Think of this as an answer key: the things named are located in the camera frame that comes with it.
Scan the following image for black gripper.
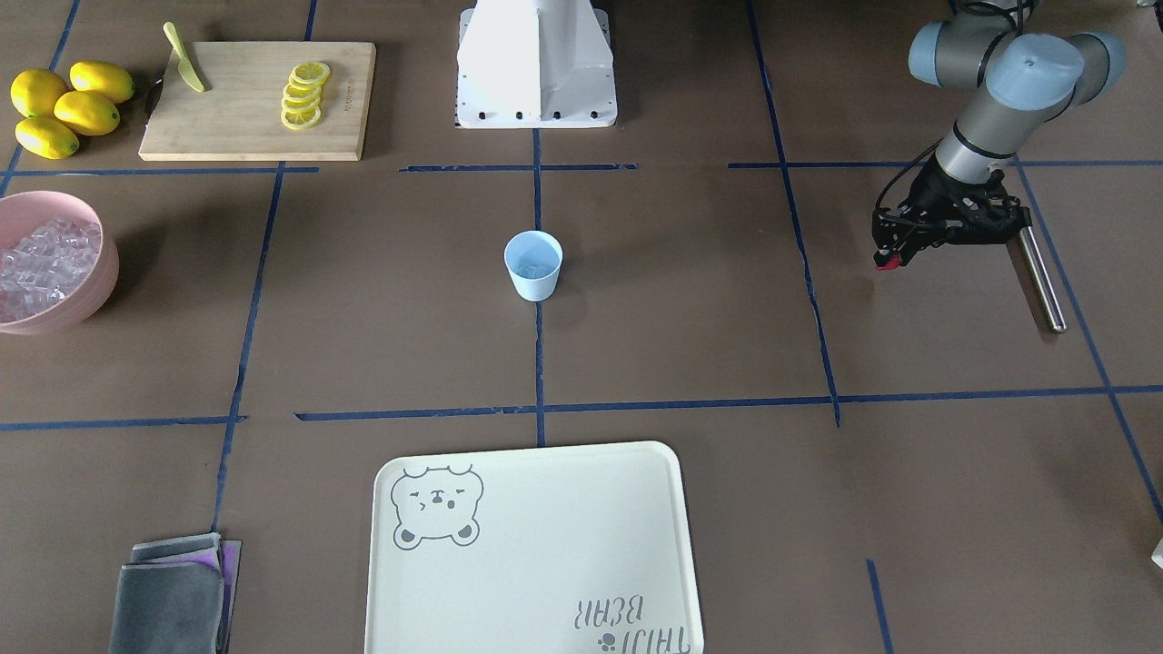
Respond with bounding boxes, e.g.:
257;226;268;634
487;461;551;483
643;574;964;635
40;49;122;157
872;159;978;266

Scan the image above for red strawberry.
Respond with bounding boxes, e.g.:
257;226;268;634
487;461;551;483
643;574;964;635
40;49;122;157
875;253;901;272

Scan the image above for steel muddler black handle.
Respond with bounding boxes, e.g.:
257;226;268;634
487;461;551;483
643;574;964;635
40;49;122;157
1018;226;1068;334

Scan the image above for clear ice cube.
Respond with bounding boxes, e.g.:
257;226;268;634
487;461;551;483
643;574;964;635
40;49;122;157
515;258;557;279

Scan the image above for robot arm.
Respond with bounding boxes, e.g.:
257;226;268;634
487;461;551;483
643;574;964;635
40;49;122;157
871;1;1128;270

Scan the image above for light blue plastic cup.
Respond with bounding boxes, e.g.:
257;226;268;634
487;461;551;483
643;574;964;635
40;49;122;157
504;229;563;303

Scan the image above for clear ice cubes pile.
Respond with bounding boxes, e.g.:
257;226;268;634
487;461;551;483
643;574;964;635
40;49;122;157
1;215;104;324

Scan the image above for cream bear serving tray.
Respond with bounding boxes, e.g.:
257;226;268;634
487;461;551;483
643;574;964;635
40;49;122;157
363;441;705;653

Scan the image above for lemon slices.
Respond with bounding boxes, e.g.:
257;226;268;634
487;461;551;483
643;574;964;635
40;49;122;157
279;61;331;130

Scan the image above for wooden cutting board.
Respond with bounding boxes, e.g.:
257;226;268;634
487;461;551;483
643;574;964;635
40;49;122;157
138;41;374;162

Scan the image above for folded grey cloth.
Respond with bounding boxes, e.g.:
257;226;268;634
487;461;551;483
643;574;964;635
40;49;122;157
108;531;244;653

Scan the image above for pink bowl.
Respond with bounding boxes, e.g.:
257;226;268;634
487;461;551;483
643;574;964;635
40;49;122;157
1;191;119;334

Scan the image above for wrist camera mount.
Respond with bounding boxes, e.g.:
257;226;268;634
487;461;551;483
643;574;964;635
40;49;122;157
872;173;1033;250

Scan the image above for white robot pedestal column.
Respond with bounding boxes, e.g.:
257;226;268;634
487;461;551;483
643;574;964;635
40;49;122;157
456;1;613;93

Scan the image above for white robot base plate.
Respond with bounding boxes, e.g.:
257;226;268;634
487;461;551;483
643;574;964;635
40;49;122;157
454;64;619;129

